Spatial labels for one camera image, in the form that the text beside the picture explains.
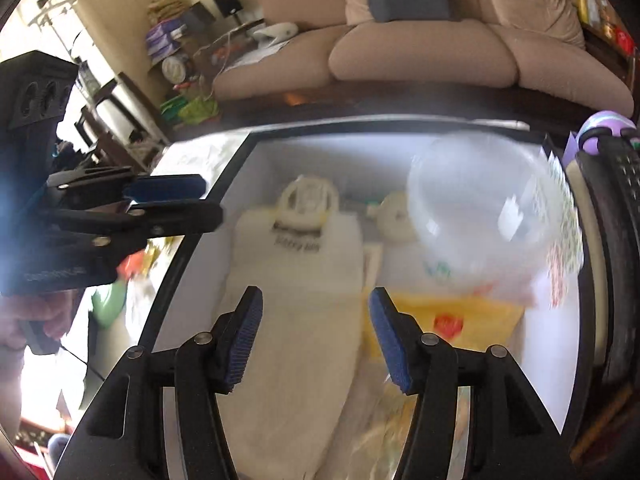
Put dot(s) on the black storage box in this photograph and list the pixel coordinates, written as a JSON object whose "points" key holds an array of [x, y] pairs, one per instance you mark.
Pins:
{"points": [[280, 160]]}

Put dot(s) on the white massager device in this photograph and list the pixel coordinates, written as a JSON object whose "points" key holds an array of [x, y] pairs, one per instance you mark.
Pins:
{"points": [[275, 32]]}

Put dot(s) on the purple round toy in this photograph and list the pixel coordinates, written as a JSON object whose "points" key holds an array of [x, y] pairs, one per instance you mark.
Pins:
{"points": [[605, 127]]}

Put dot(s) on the yellow bottle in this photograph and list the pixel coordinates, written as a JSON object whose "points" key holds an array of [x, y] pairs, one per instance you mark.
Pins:
{"points": [[582, 5]]}

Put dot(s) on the green bag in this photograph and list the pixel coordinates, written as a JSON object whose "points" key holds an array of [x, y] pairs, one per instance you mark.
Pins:
{"points": [[197, 110]]}

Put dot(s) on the beige sofa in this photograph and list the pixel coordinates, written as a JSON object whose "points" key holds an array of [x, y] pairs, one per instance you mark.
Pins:
{"points": [[425, 55]]}

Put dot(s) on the white rubber gloves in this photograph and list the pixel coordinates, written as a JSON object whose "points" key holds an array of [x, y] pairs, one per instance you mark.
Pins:
{"points": [[290, 285]]}

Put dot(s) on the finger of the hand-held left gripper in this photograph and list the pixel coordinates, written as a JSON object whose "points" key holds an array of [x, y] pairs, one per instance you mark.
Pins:
{"points": [[165, 187], [190, 217]]}

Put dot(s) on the yellow plastic packet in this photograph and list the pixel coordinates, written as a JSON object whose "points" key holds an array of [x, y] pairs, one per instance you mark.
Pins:
{"points": [[465, 325]]}

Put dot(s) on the person's left hand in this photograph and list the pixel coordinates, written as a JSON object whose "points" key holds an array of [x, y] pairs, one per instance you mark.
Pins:
{"points": [[35, 310]]}

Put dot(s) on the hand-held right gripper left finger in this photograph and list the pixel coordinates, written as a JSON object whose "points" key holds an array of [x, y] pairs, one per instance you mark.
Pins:
{"points": [[247, 335]]}

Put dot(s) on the white papers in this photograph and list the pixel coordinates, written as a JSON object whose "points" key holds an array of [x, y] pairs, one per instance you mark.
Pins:
{"points": [[250, 55]]}

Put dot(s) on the white round plastic reel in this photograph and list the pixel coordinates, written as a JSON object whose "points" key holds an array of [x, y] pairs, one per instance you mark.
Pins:
{"points": [[305, 200]]}

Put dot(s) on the printed paper sheet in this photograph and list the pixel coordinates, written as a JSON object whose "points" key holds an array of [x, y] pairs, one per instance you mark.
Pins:
{"points": [[565, 240]]}

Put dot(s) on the black TV remote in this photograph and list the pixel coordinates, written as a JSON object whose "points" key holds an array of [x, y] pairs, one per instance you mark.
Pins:
{"points": [[600, 260]]}

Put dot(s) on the black speaker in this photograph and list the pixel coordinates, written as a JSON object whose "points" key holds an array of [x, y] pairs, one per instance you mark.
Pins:
{"points": [[197, 15], [227, 2]]}

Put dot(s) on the dark wooden chair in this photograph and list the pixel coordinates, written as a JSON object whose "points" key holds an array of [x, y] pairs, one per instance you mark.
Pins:
{"points": [[125, 105]]}

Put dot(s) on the clear plastic bowl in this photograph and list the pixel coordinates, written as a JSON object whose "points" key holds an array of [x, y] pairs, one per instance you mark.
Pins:
{"points": [[475, 210]]}

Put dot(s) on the stack of purple packets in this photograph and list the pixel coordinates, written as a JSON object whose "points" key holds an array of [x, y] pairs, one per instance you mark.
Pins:
{"points": [[162, 40]]}

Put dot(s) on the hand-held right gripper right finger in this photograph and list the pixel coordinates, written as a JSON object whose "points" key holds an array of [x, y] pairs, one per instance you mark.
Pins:
{"points": [[392, 345]]}

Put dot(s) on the green round case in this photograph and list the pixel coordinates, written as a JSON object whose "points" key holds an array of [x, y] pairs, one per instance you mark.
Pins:
{"points": [[107, 305]]}

